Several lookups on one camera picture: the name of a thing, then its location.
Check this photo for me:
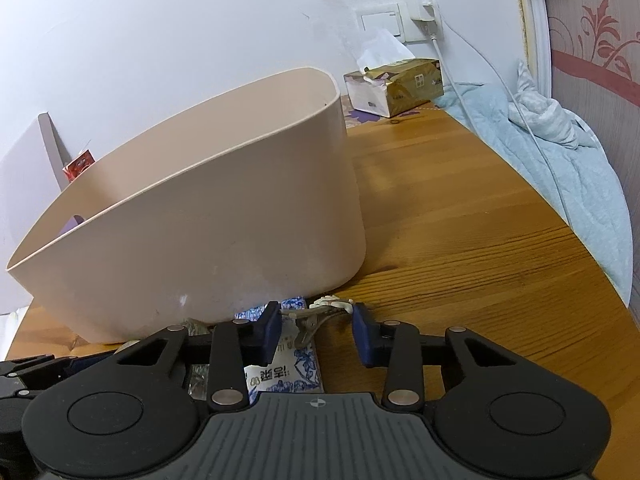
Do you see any green leafy plastic bag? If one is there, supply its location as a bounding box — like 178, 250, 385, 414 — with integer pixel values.
184, 294, 356, 401

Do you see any blue white tissue pack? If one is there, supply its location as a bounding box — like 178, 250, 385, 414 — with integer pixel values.
244, 318, 323, 404

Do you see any white purple cabinet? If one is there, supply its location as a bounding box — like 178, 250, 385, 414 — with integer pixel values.
0, 113, 67, 314

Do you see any red milk carton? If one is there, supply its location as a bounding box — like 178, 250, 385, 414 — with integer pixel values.
63, 148, 96, 182

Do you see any light blue quilt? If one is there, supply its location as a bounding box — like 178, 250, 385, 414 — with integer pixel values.
436, 62, 634, 304

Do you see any beige plastic storage bin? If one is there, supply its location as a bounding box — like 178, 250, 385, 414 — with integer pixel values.
6, 67, 366, 344

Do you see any gold tissue box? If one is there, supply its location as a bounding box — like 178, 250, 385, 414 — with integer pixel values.
343, 29, 444, 118

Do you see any white plugged charger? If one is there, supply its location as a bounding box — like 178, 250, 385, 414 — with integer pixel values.
407, 0, 442, 40

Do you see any patterned headboard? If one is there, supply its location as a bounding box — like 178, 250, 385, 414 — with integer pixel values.
546, 0, 639, 314

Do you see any white wall switch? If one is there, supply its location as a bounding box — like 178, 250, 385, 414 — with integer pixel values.
356, 2, 405, 42

